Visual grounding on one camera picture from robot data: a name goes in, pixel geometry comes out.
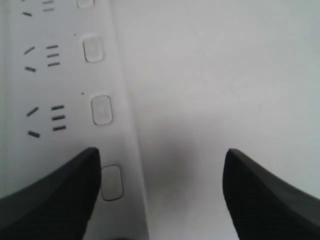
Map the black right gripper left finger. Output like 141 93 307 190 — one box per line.
0 147 101 240

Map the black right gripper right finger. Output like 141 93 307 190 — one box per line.
222 148 320 240

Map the white five-socket power strip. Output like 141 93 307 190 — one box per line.
0 0 149 240

